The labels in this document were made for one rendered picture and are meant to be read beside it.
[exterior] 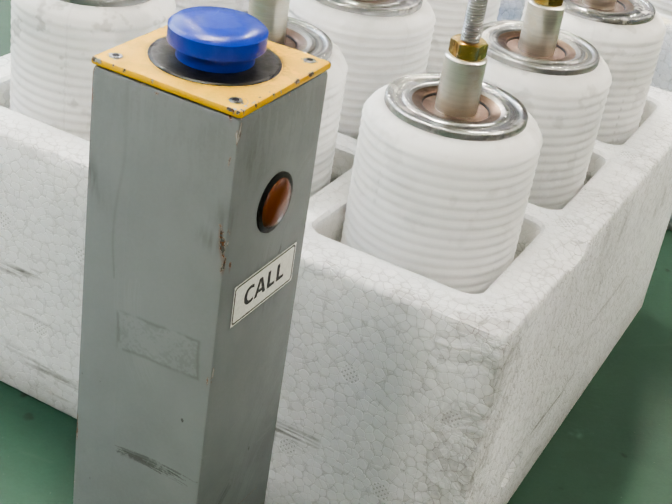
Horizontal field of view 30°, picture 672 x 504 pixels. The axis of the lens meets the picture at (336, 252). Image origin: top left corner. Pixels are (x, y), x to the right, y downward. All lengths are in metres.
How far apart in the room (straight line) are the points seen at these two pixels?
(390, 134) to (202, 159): 0.17
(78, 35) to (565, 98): 0.28
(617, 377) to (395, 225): 0.33
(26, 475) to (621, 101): 0.45
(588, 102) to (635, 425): 0.26
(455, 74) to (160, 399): 0.22
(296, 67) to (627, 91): 0.38
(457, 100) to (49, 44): 0.24
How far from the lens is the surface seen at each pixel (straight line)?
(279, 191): 0.51
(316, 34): 0.72
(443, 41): 0.88
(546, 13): 0.75
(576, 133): 0.75
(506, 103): 0.67
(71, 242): 0.74
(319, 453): 0.70
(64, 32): 0.73
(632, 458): 0.87
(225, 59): 0.49
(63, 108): 0.75
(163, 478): 0.58
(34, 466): 0.78
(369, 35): 0.76
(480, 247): 0.65
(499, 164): 0.63
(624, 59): 0.84
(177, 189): 0.50
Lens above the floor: 0.51
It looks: 30 degrees down
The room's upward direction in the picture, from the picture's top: 9 degrees clockwise
